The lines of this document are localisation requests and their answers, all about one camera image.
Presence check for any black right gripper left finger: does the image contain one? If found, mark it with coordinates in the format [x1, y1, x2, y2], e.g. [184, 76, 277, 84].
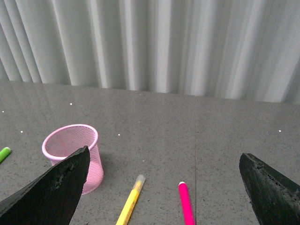
[0, 146, 90, 225]

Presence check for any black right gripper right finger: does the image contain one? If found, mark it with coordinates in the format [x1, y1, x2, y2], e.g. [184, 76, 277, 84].
[239, 153, 300, 225]

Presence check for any pink marker pen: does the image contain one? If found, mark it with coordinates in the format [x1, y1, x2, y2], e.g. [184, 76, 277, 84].
[178, 181, 195, 225]

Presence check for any pink mesh cup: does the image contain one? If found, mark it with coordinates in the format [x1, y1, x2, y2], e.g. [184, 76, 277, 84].
[42, 124, 104, 195]

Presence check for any green marker pen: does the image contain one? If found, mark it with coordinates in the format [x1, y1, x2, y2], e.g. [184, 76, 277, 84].
[0, 147, 11, 163]

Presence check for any yellow marker pen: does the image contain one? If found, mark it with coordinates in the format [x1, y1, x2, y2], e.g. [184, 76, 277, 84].
[116, 174, 146, 225]

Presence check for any white pleated curtain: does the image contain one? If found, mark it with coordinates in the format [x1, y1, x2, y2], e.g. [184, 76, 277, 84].
[0, 0, 300, 104]

